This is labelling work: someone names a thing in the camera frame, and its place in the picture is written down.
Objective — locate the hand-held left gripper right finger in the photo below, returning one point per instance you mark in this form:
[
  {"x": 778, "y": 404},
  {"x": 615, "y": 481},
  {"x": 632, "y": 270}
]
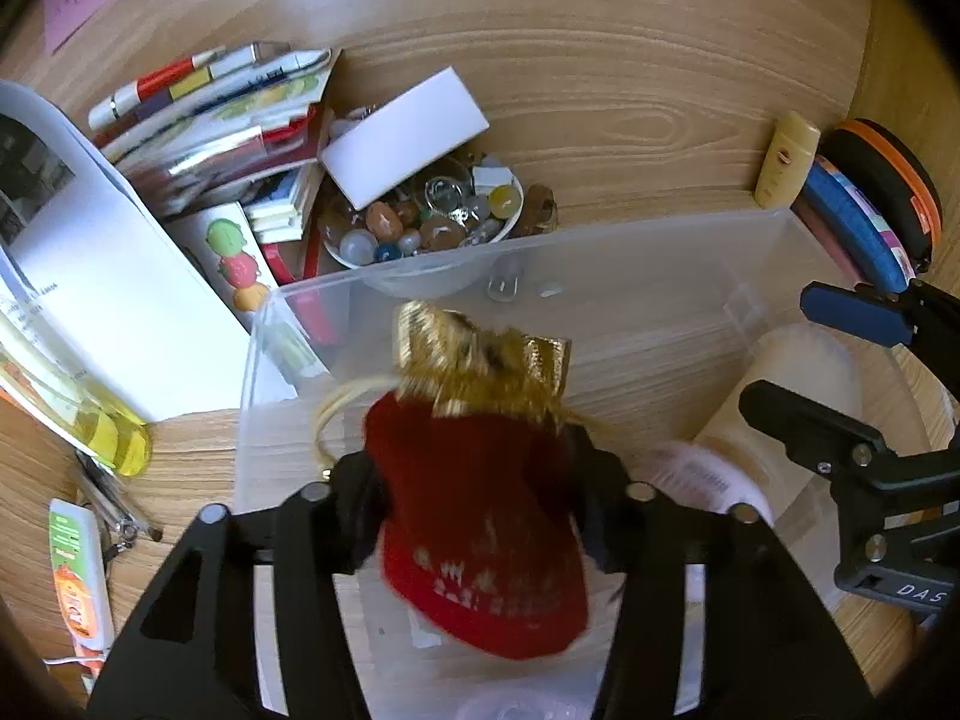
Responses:
[{"x": 600, "y": 510}]

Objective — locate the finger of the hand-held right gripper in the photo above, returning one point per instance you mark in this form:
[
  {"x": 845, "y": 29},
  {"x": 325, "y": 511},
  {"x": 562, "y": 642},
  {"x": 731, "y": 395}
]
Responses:
[
  {"x": 810, "y": 420},
  {"x": 855, "y": 315}
]

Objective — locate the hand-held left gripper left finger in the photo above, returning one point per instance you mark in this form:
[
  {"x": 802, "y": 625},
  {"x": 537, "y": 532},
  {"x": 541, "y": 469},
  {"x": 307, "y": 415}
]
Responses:
[{"x": 352, "y": 510}]

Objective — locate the red pouch with gold trim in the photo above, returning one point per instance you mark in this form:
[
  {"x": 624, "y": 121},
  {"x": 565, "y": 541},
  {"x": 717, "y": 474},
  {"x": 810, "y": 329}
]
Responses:
[{"x": 480, "y": 525}]

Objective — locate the clear plastic storage bin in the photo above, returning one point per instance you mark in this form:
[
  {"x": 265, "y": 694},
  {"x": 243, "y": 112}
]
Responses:
[{"x": 637, "y": 315}]

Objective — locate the wooden desktop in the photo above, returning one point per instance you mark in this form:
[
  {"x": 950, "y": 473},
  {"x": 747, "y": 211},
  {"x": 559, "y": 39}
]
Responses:
[{"x": 637, "y": 135}]

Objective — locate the white plastic bottle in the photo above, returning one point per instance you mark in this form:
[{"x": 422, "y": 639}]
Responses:
[{"x": 795, "y": 390}]

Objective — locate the blue patterned pouch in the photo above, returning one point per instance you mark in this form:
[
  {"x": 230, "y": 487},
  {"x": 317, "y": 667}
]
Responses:
[{"x": 847, "y": 217}]

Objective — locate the black orange zip case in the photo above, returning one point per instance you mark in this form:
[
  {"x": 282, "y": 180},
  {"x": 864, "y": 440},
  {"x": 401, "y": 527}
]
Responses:
[{"x": 885, "y": 180}]

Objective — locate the yellow lotion tube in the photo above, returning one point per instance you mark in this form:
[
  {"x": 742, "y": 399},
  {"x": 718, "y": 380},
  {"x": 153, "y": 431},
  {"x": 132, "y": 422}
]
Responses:
[{"x": 784, "y": 165}]

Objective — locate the yellow-green clear bottle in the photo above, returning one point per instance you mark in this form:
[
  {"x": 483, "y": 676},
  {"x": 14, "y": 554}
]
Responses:
[{"x": 112, "y": 435}]

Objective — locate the fruit sticker sheet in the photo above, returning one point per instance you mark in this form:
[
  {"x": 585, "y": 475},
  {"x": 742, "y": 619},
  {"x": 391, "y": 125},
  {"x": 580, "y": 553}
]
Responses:
[{"x": 232, "y": 262}]

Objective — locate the orange white tube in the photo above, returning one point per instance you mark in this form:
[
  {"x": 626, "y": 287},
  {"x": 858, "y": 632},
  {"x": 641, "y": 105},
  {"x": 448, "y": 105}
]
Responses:
[{"x": 75, "y": 577}]

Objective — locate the white bowl of beads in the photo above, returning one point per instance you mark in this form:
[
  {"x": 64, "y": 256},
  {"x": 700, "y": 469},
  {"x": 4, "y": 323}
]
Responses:
[{"x": 420, "y": 232}]

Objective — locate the open white booklet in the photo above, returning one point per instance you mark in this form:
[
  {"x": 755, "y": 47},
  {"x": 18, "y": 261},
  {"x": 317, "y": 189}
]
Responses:
[{"x": 135, "y": 300}]

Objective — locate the small brown object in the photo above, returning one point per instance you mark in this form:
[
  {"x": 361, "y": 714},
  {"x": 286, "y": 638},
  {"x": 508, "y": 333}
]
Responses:
[{"x": 536, "y": 210}]

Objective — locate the small stack of notebooks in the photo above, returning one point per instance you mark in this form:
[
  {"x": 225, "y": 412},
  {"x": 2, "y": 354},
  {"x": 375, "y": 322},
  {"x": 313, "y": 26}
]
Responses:
[{"x": 281, "y": 202}]

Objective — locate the white cardboard box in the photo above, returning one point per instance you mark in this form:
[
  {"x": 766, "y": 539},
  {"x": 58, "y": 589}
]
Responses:
[{"x": 409, "y": 135}]

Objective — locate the stack of colourful booklets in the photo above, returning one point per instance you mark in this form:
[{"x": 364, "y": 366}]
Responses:
[{"x": 225, "y": 135}]

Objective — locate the red white marker pen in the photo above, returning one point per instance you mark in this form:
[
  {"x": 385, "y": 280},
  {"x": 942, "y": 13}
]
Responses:
[{"x": 172, "y": 86}]

